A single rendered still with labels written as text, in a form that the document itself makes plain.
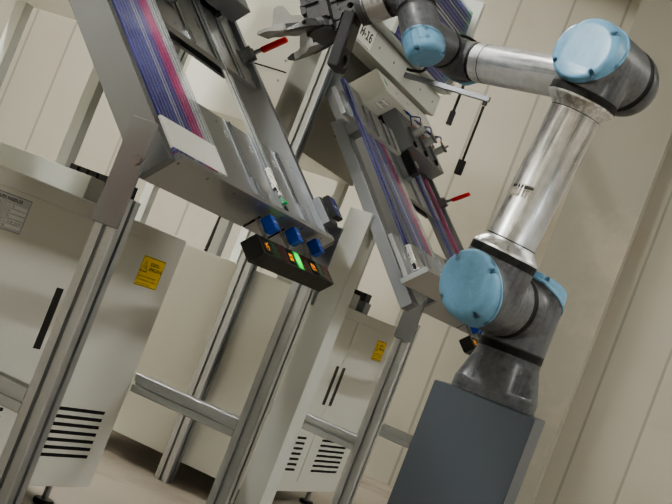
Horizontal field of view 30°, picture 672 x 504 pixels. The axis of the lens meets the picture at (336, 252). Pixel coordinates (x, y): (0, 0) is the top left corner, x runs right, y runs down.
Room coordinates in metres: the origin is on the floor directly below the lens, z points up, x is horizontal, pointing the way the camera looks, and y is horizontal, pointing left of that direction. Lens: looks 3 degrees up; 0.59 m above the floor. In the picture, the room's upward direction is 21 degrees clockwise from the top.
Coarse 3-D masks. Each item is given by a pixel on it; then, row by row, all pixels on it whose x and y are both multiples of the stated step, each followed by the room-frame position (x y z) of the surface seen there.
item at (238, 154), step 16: (208, 112) 2.24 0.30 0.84; (208, 128) 2.19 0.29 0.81; (224, 128) 2.28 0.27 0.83; (224, 144) 2.24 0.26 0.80; (240, 144) 2.33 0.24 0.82; (224, 160) 2.19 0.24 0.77; (240, 160) 2.28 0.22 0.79; (256, 160) 2.37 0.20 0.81; (272, 160) 2.47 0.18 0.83; (240, 176) 2.23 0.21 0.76; (256, 176) 2.32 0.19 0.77; (288, 176) 2.53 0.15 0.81; (256, 192) 2.25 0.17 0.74; (272, 192) 2.37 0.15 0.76; (288, 192) 2.47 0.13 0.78; (288, 208) 2.41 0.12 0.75; (304, 208) 2.52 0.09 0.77
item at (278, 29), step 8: (280, 8) 2.36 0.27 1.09; (280, 16) 2.36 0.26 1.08; (288, 16) 2.36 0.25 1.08; (296, 16) 2.36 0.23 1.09; (272, 24) 2.35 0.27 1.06; (280, 24) 2.34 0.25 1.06; (264, 32) 2.35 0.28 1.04; (272, 32) 2.35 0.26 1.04; (280, 32) 2.34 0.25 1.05; (288, 32) 2.35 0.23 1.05; (296, 32) 2.36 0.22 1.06; (304, 32) 2.36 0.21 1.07
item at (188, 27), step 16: (160, 0) 2.31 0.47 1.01; (176, 16) 2.35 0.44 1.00; (192, 16) 2.45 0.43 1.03; (208, 16) 2.56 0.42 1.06; (176, 32) 2.32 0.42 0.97; (192, 32) 2.40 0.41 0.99; (224, 32) 2.61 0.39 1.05; (192, 48) 2.50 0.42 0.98; (208, 48) 2.45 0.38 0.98; (224, 48) 2.56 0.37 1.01; (208, 64) 2.55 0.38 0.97; (240, 64) 2.61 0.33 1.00; (240, 80) 2.58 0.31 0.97
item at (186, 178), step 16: (176, 160) 1.92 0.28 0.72; (192, 160) 1.96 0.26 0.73; (160, 176) 1.95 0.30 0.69; (176, 176) 1.97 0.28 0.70; (192, 176) 1.99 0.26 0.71; (208, 176) 2.02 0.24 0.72; (176, 192) 2.03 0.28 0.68; (192, 192) 2.05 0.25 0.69; (208, 192) 2.07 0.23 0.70; (224, 192) 2.10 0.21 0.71; (240, 192) 2.13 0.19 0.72; (208, 208) 2.13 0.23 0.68; (224, 208) 2.16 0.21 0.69; (240, 208) 2.19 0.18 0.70; (256, 208) 2.22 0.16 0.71; (272, 208) 2.24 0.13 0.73; (240, 224) 2.26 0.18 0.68; (256, 224) 2.28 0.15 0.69; (288, 224) 2.35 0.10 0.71; (304, 224) 2.38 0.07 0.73; (272, 240) 2.39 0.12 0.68; (304, 240) 2.47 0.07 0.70; (320, 240) 2.49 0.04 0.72
